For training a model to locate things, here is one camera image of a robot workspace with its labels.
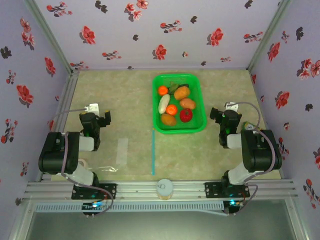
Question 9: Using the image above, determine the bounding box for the small circuit board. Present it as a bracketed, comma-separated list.
[82, 201, 106, 213]
[223, 199, 245, 216]

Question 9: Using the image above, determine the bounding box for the clear zip-top bag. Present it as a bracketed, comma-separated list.
[98, 126, 157, 176]

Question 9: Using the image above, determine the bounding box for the lavender sheathed cable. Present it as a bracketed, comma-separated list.
[48, 106, 115, 216]
[226, 101, 278, 217]

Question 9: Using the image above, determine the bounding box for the aluminium frame post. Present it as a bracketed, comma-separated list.
[23, 0, 77, 74]
[246, 0, 293, 71]

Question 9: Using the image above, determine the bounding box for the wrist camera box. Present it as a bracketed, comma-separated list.
[84, 102, 100, 117]
[224, 101, 240, 111]

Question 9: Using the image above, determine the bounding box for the large tan potato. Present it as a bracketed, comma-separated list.
[173, 86, 191, 101]

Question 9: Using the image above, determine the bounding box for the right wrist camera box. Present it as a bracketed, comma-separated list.
[224, 101, 240, 111]

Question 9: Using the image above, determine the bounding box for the aluminium mounting rail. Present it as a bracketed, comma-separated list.
[24, 178, 300, 201]

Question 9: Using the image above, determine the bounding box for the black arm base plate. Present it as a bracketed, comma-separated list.
[204, 181, 250, 200]
[71, 183, 118, 201]

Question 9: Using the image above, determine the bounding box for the green plastic basket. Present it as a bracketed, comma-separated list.
[151, 72, 208, 135]

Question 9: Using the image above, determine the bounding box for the orange-brown potato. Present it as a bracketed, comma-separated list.
[160, 113, 178, 127]

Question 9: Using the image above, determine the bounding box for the white radish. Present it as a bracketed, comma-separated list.
[158, 93, 171, 114]

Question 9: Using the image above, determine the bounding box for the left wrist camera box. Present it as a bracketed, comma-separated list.
[84, 102, 100, 117]

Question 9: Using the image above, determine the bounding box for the red tomato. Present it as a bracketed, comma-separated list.
[179, 108, 194, 123]

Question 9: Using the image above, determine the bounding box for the grey slotted cable duct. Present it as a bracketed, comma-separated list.
[33, 201, 225, 213]

